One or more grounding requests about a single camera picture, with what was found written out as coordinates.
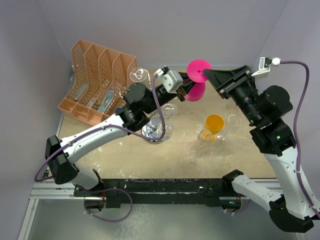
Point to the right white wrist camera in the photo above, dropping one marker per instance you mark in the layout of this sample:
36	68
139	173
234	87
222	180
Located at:
264	65

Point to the clear wine glass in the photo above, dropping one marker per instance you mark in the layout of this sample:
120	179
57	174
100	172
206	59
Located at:
139	75
169	111

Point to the orange plastic goblet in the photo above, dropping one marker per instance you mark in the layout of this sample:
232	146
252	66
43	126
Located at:
214	123

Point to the small clear glass orange inside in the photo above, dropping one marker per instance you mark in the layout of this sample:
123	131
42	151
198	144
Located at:
205	135

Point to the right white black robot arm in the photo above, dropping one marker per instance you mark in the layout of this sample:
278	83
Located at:
295	208

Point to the clear glass front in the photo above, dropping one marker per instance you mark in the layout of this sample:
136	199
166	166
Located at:
196	152

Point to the grey card in organizer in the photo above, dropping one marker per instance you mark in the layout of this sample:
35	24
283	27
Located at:
80	90

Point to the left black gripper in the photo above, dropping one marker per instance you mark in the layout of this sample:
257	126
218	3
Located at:
187	85

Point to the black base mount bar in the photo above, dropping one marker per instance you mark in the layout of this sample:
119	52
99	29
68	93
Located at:
211	192

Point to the chrome wine glass rack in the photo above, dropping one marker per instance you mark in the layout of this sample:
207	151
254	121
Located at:
152	130

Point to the clear glass behind orange goblet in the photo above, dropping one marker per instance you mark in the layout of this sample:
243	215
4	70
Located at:
231	124

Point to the orange plastic file organizer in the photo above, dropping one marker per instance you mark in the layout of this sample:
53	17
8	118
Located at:
103	69

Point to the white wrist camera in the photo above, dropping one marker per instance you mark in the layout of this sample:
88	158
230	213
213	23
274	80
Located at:
264	65
170	79

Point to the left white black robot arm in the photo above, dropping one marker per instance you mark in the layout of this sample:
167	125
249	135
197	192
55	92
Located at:
61	155

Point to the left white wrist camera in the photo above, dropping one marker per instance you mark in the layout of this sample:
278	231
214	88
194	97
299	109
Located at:
170	79

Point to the teal scissors in organizer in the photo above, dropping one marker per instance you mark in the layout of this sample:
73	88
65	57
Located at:
106	101

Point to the pink plastic goblet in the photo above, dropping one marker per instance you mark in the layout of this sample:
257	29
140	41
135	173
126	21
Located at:
195	73

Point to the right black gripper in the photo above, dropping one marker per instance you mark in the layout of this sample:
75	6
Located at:
225	81

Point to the aluminium frame rails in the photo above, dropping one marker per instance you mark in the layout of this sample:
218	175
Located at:
60	216

